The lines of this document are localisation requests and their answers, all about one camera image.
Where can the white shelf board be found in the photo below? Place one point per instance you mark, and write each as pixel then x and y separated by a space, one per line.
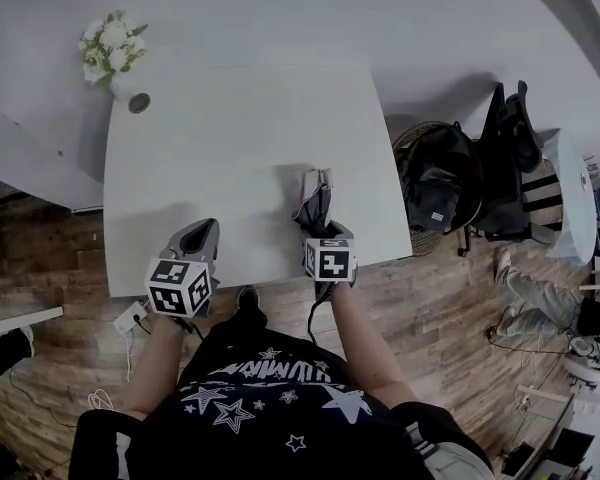
pixel 20 318

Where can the black backpack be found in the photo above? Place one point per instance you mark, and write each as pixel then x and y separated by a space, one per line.
pixel 437 178

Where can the black star print shirt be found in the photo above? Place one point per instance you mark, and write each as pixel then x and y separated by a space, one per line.
pixel 280 408

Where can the person's right forearm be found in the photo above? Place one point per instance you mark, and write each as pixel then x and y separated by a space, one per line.
pixel 365 338

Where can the white power strip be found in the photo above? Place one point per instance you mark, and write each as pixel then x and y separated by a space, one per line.
pixel 130 317

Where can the black office chair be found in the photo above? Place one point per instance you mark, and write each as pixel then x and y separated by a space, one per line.
pixel 505 183

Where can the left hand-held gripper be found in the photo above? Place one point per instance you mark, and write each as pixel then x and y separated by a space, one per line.
pixel 177 288

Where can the white round table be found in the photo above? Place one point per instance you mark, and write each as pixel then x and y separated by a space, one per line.
pixel 575 203

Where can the person's black shoe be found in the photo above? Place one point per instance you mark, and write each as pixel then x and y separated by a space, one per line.
pixel 249 300

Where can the grey umbrella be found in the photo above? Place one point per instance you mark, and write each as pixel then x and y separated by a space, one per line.
pixel 316 200

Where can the white flower bouquet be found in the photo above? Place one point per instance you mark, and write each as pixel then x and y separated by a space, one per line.
pixel 111 45

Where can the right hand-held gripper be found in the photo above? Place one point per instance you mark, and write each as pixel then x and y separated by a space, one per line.
pixel 330 263

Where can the wicker basket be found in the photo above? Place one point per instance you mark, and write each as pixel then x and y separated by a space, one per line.
pixel 425 240

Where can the person's left forearm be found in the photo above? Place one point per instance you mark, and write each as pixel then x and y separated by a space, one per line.
pixel 157 368

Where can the white vase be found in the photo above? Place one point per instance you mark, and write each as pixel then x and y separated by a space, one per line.
pixel 124 88

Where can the white cabinet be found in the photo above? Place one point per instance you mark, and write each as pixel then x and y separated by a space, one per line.
pixel 35 153

